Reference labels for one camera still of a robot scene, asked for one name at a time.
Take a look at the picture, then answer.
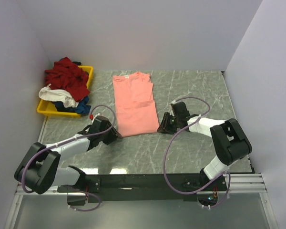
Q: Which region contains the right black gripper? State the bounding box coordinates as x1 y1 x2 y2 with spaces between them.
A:
157 112 181 135

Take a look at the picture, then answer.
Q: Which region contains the pink t shirt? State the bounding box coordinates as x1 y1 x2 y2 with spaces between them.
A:
112 72 159 137

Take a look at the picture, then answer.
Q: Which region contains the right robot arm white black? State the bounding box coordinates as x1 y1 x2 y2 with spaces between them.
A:
157 102 252 190

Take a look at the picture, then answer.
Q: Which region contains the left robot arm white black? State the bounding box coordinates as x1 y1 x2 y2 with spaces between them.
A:
14 115 122 194

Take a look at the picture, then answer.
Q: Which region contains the blue t shirt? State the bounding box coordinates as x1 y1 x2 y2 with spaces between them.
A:
52 96 91 115

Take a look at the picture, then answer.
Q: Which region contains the black base beam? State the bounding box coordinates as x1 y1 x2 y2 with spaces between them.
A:
57 173 229 203

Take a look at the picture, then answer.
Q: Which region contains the yellow plastic bin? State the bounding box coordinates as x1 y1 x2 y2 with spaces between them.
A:
36 65 93 118

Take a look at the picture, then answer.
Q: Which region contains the red t shirt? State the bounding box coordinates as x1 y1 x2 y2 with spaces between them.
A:
44 57 90 102

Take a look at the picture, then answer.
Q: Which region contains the white t shirt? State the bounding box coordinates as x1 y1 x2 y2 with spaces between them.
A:
38 84 79 108

